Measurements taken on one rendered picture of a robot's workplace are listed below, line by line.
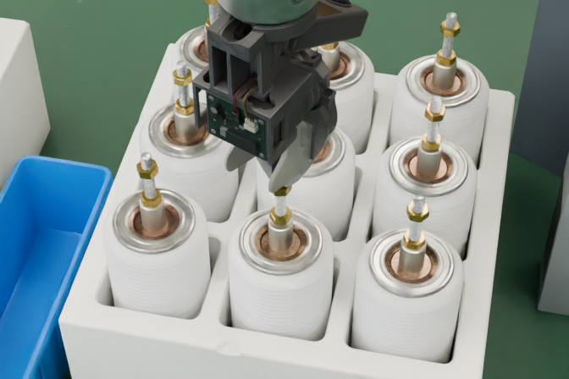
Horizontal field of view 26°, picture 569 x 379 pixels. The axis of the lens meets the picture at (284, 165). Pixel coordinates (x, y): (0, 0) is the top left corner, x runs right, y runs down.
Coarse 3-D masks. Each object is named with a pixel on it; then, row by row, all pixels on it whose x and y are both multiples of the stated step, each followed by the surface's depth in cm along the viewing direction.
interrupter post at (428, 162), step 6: (420, 144) 115; (420, 150) 114; (426, 150) 114; (438, 150) 114; (420, 156) 115; (426, 156) 114; (432, 156) 114; (438, 156) 114; (420, 162) 115; (426, 162) 115; (432, 162) 115; (438, 162) 115; (420, 168) 116; (426, 168) 115; (432, 168) 115; (438, 168) 116; (426, 174) 116; (432, 174) 116
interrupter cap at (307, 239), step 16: (256, 224) 112; (304, 224) 112; (240, 240) 110; (256, 240) 111; (304, 240) 111; (320, 240) 110; (256, 256) 109; (272, 256) 109; (288, 256) 109; (304, 256) 109; (272, 272) 108; (288, 272) 108
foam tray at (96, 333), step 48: (384, 96) 133; (384, 144) 129; (240, 192) 124; (480, 192) 124; (96, 240) 120; (480, 240) 120; (96, 288) 116; (336, 288) 116; (480, 288) 116; (96, 336) 114; (144, 336) 113; (192, 336) 112; (240, 336) 112; (336, 336) 112; (480, 336) 112
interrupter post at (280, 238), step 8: (272, 224) 108; (288, 224) 108; (272, 232) 108; (280, 232) 108; (288, 232) 108; (272, 240) 109; (280, 240) 109; (288, 240) 109; (272, 248) 110; (280, 248) 110; (288, 248) 110
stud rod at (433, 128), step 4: (436, 96) 110; (432, 100) 110; (436, 100) 110; (440, 100) 110; (432, 104) 110; (436, 104) 110; (440, 104) 110; (432, 108) 111; (436, 108) 110; (440, 108) 111; (436, 112) 111; (428, 120) 112; (428, 124) 112; (432, 124) 112; (436, 124) 112; (428, 128) 113; (432, 128) 112; (436, 128) 112; (428, 132) 113; (432, 132) 113; (436, 132) 113; (428, 136) 113; (432, 136) 113; (436, 136) 113; (428, 140) 114; (432, 140) 113
